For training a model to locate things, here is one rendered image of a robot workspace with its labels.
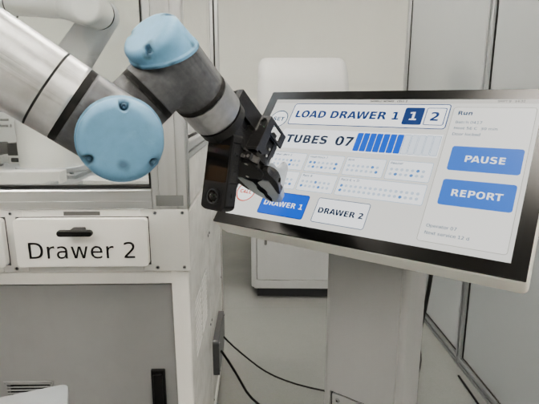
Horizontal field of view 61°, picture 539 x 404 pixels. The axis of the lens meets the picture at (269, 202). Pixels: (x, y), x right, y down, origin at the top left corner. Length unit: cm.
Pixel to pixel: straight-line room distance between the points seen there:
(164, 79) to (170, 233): 56
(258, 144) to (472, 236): 32
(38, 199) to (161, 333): 42
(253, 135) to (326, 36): 364
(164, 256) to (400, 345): 54
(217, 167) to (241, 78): 358
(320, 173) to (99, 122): 48
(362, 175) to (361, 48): 361
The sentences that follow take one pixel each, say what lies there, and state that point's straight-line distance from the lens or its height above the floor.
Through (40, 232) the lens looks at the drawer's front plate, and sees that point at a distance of 113.
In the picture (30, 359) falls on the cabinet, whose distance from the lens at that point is 130.
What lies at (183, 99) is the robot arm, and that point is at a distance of 58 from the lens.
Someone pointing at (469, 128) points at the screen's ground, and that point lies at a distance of 79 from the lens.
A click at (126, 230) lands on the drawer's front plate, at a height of 90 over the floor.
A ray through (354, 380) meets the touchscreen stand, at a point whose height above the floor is 66.
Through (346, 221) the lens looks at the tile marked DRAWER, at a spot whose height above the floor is 99.
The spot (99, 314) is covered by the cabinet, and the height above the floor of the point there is 69.
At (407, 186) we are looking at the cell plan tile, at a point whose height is 105.
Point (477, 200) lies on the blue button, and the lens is 71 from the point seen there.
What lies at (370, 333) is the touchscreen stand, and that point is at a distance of 89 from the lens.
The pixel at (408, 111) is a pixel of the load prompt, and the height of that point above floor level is 116.
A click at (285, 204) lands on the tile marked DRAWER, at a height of 100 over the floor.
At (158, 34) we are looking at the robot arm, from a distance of 55.
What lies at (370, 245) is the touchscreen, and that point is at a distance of 71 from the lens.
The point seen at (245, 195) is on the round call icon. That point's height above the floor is 101.
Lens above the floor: 118
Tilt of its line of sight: 12 degrees down
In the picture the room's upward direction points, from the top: straight up
